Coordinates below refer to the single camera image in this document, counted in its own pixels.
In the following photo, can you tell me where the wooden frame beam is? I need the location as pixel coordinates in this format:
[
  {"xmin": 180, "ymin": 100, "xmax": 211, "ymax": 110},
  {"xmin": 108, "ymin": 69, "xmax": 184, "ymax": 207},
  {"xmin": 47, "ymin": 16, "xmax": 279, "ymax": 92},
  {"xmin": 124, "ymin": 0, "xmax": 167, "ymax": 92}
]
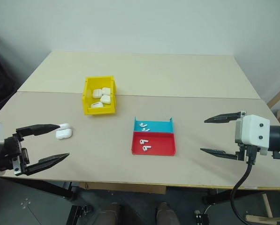
[{"xmin": 267, "ymin": 82, "xmax": 280, "ymax": 109}]

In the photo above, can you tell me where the small black device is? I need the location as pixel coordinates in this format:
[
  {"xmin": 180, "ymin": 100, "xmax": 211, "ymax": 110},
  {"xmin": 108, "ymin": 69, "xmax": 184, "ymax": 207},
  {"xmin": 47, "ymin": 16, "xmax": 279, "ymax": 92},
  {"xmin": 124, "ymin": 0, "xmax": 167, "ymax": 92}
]
[{"xmin": 193, "ymin": 209, "xmax": 210, "ymax": 225}]

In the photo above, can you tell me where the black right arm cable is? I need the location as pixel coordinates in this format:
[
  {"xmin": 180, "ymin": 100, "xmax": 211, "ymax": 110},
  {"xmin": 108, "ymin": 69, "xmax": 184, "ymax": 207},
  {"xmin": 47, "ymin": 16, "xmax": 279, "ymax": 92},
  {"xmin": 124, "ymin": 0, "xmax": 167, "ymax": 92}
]
[{"xmin": 231, "ymin": 145, "xmax": 257, "ymax": 225}]

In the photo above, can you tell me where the black metal bracket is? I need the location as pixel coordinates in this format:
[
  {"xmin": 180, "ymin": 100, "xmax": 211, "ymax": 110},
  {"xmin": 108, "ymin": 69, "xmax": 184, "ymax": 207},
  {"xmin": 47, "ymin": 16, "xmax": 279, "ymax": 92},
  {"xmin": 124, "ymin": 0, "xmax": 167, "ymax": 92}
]
[{"xmin": 69, "ymin": 203, "xmax": 94, "ymax": 225}]

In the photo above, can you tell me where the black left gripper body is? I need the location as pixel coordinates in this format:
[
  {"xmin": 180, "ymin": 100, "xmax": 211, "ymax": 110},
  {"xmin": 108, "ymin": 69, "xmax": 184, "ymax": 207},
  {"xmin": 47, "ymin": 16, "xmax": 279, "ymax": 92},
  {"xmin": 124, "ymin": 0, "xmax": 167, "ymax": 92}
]
[{"xmin": 0, "ymin": 133, "xmax": 30, "ymax": 176}]

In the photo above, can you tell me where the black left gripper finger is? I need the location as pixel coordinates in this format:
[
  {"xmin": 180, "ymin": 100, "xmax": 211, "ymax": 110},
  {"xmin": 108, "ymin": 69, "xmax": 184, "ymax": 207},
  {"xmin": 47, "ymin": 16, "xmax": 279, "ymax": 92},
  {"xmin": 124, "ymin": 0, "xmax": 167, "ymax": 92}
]
[
  {"xmin": 25, "ymin": 153, "xmax": 70, "ymax": 176},
  {"xmin": 15, "ymin": 123, "xmax": 61, "ymax": 140}
]

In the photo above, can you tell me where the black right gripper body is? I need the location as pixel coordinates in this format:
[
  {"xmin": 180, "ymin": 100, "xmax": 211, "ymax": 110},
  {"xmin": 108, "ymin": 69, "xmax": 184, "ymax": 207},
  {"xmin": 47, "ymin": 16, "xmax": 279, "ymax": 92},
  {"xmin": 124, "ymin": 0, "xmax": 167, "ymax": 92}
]
[{"xmin": 235, "ymin": 142, "xmax": 249, "ymax": 162}]

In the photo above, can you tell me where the dark brown rounded shape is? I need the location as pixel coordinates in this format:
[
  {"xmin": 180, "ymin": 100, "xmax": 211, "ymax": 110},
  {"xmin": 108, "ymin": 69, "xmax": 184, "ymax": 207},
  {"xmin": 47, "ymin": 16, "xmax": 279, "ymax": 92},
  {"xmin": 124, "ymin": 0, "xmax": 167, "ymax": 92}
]
[
  {"xmin": 155, "ymin": 202, "xmax": 178, "ymax": 225},
  {"xmin": 99, "ymin": 202, "xmax": 122, "ymax": 225}
]

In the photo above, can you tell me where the blue plastic tray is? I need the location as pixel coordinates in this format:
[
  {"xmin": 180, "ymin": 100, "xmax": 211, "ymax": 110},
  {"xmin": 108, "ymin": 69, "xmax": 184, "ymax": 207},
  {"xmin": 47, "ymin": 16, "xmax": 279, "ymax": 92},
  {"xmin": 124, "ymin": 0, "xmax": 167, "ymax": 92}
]
[{"xmin": 132, "ymin": 116, "xmax": 174, "ymax": 135}]

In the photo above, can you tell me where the yellow plastic bin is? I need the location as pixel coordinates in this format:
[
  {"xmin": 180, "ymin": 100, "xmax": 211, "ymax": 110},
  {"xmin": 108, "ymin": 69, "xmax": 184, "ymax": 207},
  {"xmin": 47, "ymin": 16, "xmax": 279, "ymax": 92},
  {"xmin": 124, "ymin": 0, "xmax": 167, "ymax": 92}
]
[{"xmin": 82, "ymin": 75, "xmax": 118, "ymax": 116}]

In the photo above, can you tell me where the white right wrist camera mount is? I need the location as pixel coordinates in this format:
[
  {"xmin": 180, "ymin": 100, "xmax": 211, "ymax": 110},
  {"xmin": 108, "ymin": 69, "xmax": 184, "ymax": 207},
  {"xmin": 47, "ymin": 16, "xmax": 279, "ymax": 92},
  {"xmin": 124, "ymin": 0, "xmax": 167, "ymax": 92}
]
[{"xmin": 234, "ymin": 114, "xmax": 271, "ymax": 157}]

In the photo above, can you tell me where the wooden strip under table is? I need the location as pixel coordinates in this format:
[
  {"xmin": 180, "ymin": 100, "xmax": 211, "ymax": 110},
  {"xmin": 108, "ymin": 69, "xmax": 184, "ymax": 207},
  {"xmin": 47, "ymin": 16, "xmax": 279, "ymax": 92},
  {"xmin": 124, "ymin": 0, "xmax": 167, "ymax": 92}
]
[{"xmin": 79, "ymin": 181, "xmax": 166, "ymax": 195}]

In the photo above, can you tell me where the light wooden stand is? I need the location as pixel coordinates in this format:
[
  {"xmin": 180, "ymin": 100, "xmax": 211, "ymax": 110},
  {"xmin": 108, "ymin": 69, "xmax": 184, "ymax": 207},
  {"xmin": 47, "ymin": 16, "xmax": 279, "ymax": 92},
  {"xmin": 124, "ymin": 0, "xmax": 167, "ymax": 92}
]
[{"xmin": 244, "ymin": 192, "xmax": 280, "ymax": 225}]

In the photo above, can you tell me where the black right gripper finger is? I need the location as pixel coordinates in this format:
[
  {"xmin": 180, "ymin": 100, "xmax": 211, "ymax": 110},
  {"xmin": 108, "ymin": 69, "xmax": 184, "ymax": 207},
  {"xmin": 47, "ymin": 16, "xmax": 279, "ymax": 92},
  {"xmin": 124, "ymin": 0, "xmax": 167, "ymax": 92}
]
[
  {"xmin": 204, "ymin": 112, "xmax": 243, "ymax": 124},
  {"xmin": 200, "ymin": 147, "xmax": 241, "ymax": 161}
]

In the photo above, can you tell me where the red plastic tray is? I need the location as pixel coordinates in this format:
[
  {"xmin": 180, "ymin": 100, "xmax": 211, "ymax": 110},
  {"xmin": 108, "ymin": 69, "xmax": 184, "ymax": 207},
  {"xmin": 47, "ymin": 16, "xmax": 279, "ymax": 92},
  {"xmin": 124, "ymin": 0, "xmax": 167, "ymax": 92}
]
[{"xmin": 130, "ymin": 131, "xmax": 177, "ymax": 156}]

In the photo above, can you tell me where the black table foot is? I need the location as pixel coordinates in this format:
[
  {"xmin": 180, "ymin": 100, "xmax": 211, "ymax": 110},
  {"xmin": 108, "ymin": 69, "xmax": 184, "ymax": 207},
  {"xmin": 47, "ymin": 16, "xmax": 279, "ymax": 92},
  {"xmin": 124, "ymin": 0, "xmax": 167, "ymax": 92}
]
[{"xmin": 201, "ymin": 187, "xmax": 225, "ymax": 205}]

